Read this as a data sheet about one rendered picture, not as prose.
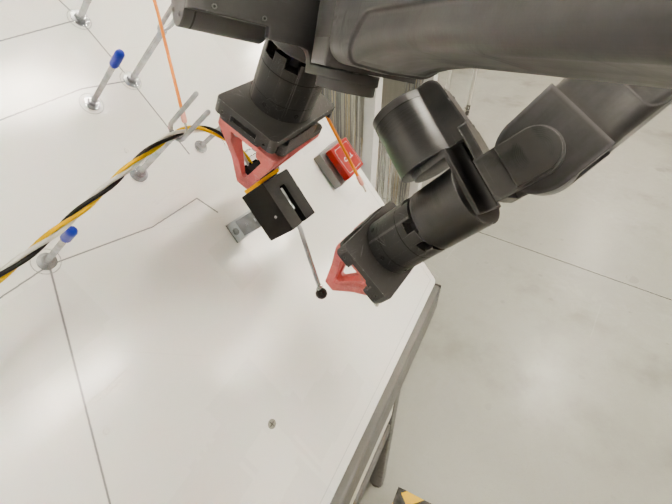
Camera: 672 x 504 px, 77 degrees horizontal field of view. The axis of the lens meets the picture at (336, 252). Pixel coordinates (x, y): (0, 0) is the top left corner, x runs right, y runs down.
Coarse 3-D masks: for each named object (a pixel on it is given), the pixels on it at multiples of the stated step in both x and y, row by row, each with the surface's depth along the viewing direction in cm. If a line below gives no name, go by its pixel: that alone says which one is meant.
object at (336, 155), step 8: (336, 144) 61; (344, 144) 62; (328, 152) 60; (336, 152) 61; (352, 152) 63; (336, 160) 60; (344, 160) 61; (352, 160) 63; (360, 160) 64; (336, 168) 61; (344, 168) 61; (344, 176) 61
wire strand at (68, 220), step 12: (156, 144) 35; (144, 156) 34; (120, 168) 32; (132, 168) 33; (108, 180) 31; (120, 180) 32; (96, 192) 31; (84, 204) 30; (72, 216) 29; (60, 228) 29; (36, 240) 27; (48, 240) 28; (24, 252) 27; (36, 252) 27; (12, 264) 26; (0, 276) 25
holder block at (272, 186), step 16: (288, 176) 45; (256, 192) 43; (272, 192) 42; (288, 192) 44; (256, 208) 44; (272, 208) 43; (288, 208) 43; (304, 208) 45; (272, 224) 44; (288, 224) 43
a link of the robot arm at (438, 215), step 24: (432, 168) 35; (456, 168) 33; (432, 192) 34; (456, 192) 32; (480, 192) 33; (432, 216) 34; (456, 216) 33; (480, 216) 32; (432, 240) 35; (456, 240) 35
